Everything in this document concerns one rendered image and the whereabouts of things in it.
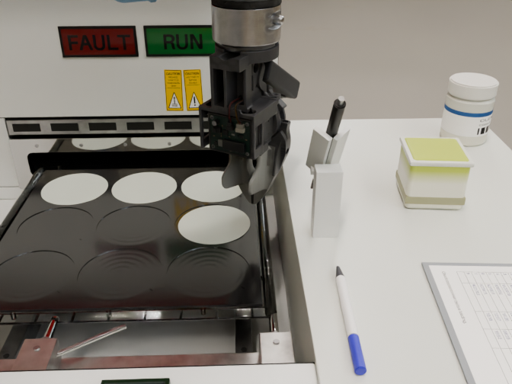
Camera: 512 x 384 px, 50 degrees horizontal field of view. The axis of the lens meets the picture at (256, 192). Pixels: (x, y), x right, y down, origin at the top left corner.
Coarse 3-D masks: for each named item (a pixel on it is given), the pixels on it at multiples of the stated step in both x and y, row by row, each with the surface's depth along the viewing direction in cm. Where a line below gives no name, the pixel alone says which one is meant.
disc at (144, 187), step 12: (120, 180) 89; (132, 180) 89; (144, 180) 89; (156, 180) 89; (168, 180) 89; (120, 192) 85; (132, 192) 85; (144, 192) 85; (156, 192) 85; (168, 192) 85
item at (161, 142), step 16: (16, 144) 93; (32, 144) 93; (48, 144) 93; (64, 144) 93; (80, 144) 93; (96, 144) 93; (112, 144) 93; (128, 144) 94; (144, 144) 94; (160, 144) 94; (176, 144) 94; (192, 144) 94; (16, 160) 94
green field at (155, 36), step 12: (156, 36) 86; (168, 36) 86; (180, 36) 86; (192, 36) 86; (204, 36) 86; (156, 48) 87; (168, 48) 87; (180, 48) 87; (192, 48) 87; (204, 48) 87
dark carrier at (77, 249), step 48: (48, 240) 74; (96, 240) 74; (144, 240) 74; (240, 240) 74; (0, 288) 66; (48, 288) 66; (96, 288) 66; (144, 288) 66; (192, 288) 66; (240, 288) 66
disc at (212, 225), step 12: (192, 216) 79; (204, 216) 79; (216, 216) 79; (228, 216) 79; (240, 216) 79; (180, 228) 77; (192, 228) 77; (204, 228) 77; (216, 228) 77; (228, 228) 77; (240, 228) 77; (192, 240) 74; (204, 240) 74; (216, 240) 74; (228, 240) 74
